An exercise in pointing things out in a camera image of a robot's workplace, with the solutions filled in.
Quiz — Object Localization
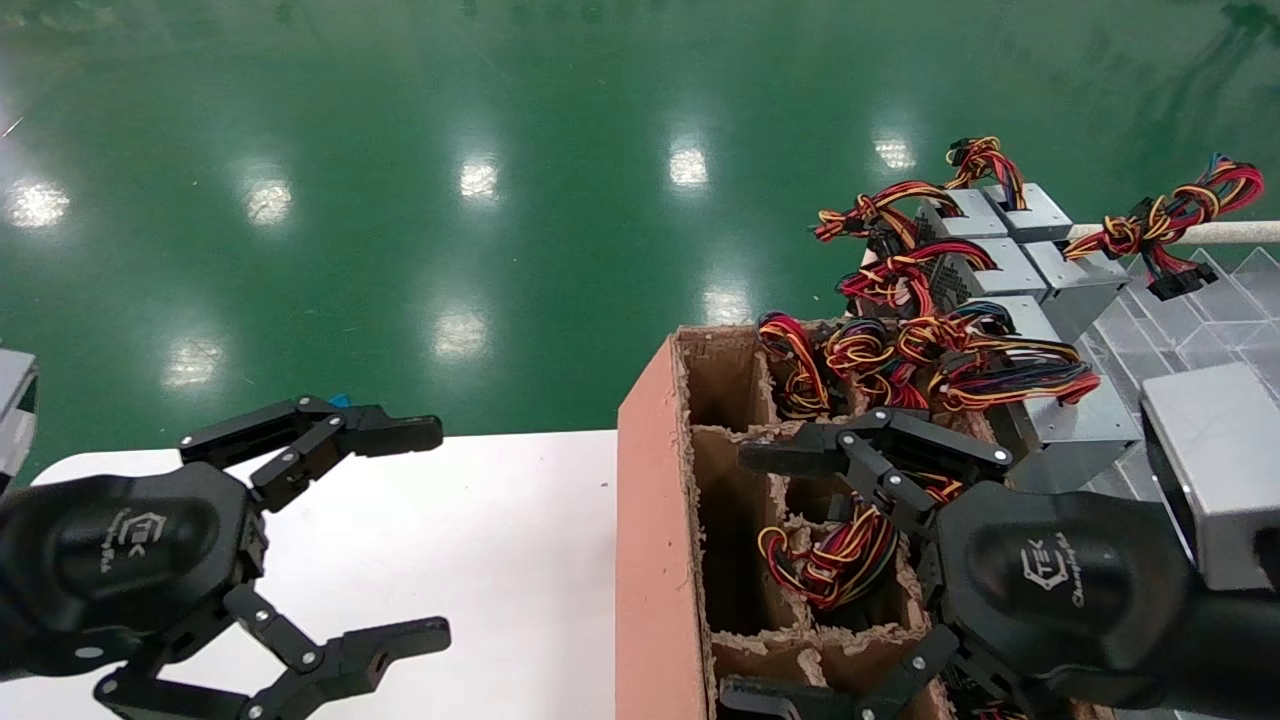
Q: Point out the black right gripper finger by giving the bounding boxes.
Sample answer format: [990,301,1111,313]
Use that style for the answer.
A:
[720,625,1086,720]
[740,407,1013,536]

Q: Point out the grey power supply with wires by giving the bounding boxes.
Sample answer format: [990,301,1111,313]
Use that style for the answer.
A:
[838,238,1049,319]
[945,137,1073,241]
[1025,155,1266,341]
[812,180,1011,246]

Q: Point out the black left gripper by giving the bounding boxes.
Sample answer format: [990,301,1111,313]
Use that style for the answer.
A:
[0,396,453,720]

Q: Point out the large grey power supply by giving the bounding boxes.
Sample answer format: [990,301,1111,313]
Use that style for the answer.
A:
[900,300,1143,491]

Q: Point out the white round pole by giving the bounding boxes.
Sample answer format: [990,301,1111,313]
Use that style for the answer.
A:
[1065,220,1280,248]

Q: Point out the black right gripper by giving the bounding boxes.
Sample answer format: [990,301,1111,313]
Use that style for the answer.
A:
[933,480,1206,708]

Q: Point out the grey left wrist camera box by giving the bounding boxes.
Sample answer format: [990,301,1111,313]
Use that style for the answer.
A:
[0,348,39,491]

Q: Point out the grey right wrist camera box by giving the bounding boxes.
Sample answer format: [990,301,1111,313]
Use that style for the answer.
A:
[1140,362,1280,593]

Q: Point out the clear acrylic divider tray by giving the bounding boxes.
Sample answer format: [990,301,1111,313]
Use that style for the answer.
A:
[1030,245,1280,720]

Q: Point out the brown cardboard divider box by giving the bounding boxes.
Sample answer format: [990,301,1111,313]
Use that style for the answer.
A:
[615,322,1116,720]

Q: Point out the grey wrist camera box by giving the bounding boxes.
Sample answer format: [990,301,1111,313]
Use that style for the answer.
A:
[0,348,39,491]
[1140,362,1280,593]

